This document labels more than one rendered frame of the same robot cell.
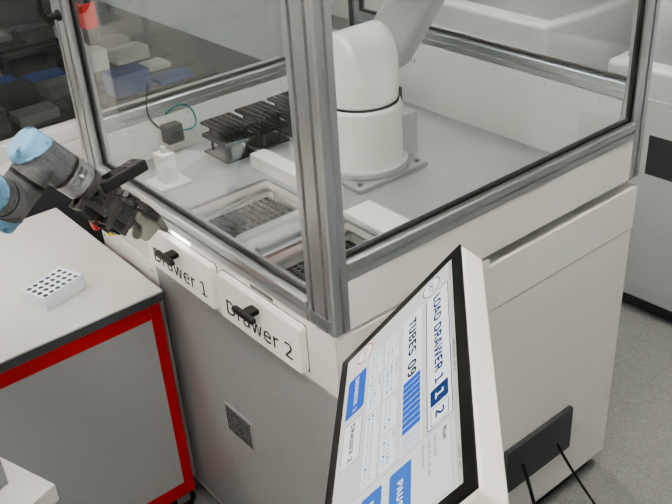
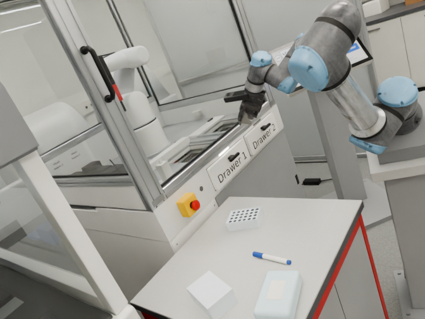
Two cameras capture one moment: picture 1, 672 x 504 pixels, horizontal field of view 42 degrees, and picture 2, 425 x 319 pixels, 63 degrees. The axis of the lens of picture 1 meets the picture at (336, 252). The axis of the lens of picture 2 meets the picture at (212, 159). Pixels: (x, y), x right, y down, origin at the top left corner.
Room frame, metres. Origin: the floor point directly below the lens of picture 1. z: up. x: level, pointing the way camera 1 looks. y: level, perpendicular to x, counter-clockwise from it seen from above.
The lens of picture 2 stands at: (2.00, 1.82, 1.46)
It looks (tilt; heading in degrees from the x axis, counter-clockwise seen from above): 20 degrees down; 263
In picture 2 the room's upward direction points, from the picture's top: 23 degrees counter-clockwise
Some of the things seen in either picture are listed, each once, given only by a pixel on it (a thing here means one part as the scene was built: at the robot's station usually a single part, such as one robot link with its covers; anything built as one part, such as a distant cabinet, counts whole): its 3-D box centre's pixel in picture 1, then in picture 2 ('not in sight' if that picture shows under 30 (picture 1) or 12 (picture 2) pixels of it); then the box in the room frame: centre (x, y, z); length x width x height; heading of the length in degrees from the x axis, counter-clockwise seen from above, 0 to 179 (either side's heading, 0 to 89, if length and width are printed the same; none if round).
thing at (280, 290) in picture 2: not in sight; (278, 295); (1.89, 1.11, 0.78); 0.15 x 0.10 x 0.04; 51
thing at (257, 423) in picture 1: (361, 349); (199, 230); (2.00, -0.05, 0.40); 1.03 x 0.95 x 0.80; 38
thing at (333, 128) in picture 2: not in sight; (339, 141); (0.95, -0.09, 0.51); 0.50 x 0.45 x 1.02; 83
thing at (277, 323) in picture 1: (260, 320); (262, 133); (1.49, 0.16, 0.87); 0.29 x 0.02 x 0.11; 38
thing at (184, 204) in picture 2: not in sight; (188, 204); (1.99, 0.57, 0.88); 0.07 x 0.05 x 0.07; 38
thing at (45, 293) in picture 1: (53, 288); (245, 218); (1.83, 0.69, 0.78); 0.12 x 0.08 x 0.04; 146
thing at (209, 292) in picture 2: not in sight; (211, 295); (2.05, 0.99, 0.79); 0.13 x 0.09 x 0.05; 108
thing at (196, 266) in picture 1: (181, 263); (230, 163); (1.74, 0.36, 0.87); 0.29 x 0.02 x 0.11; 38
